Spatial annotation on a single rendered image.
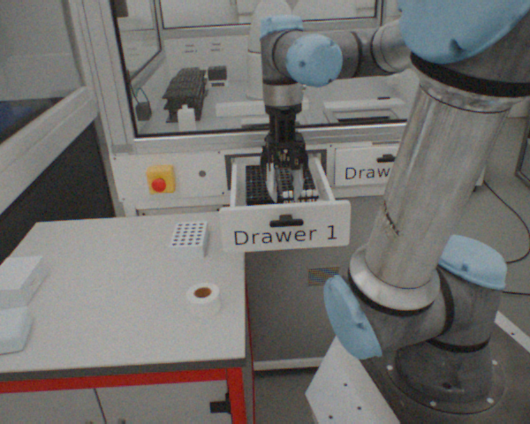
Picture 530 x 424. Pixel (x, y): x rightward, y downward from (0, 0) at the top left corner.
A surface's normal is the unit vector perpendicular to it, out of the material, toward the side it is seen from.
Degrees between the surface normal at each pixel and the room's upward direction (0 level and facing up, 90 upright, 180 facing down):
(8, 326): 0
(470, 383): 70
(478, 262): 10
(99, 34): 90
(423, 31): 80
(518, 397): 3
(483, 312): 88
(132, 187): 90
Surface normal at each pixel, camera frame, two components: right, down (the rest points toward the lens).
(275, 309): 0.04, 0.47
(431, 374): -0.59, 0.07
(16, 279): -0.04, -0.88
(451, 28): -0.92, 0.06
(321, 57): 0.36, 0.43
